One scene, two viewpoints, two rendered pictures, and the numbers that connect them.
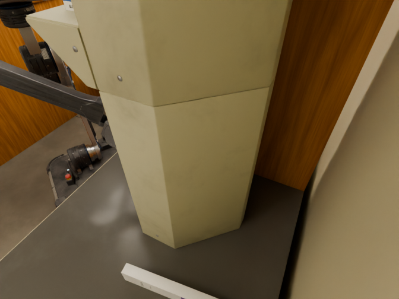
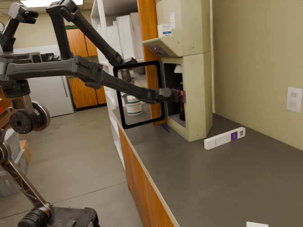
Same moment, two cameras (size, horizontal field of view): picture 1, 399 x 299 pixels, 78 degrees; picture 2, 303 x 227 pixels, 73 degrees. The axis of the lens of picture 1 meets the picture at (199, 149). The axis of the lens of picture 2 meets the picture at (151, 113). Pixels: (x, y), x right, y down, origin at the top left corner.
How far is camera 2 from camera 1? 1.07 m
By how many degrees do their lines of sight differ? 44
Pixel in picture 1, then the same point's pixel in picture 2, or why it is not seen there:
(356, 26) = not seen: hidden behind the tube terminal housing
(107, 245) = (185, 151)
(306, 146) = not seen: hidden behind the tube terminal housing
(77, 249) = (176, 158)
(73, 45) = (178, 41)
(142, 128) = (198, 64)
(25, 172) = not seen: outside the picture
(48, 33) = (168, 40)
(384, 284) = (268, 54)
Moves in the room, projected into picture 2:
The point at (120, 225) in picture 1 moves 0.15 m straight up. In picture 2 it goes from (178, 146) to (176, 120)
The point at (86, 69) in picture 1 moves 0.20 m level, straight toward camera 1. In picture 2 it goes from (181, 49) to (224, 44)
